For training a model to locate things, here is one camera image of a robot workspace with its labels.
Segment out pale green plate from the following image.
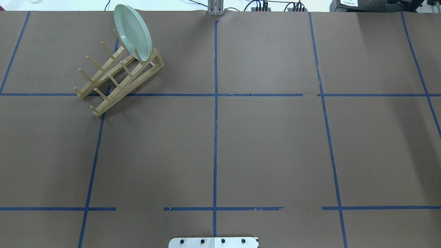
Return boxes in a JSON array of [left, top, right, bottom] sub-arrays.
[[114, 4, 153, 62]]

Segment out brown paper table cover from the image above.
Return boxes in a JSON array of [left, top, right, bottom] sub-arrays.
[[1, 11, 440, 248]]

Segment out wooden dish rack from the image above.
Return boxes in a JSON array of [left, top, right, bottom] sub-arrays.
[[73, 29, 164, 117]]

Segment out black computer box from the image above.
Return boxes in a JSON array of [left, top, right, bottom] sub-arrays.
[[329, 0, 424, 13]]

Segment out aluminium frame post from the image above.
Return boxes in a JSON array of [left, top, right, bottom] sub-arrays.
[[206, 0, 225, 16]]

